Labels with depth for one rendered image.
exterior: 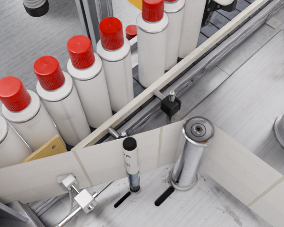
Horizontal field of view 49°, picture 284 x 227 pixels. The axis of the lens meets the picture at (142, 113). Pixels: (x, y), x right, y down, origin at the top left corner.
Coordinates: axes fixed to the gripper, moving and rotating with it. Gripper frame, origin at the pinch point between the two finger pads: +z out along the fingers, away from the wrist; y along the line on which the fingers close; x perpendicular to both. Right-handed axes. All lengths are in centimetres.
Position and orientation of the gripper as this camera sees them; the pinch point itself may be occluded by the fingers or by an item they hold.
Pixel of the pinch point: (202, 17)
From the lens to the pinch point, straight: 66.6
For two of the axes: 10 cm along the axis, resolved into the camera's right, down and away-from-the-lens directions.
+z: -2.3, 6.7, 7.1
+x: 6.8, -4.0, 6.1
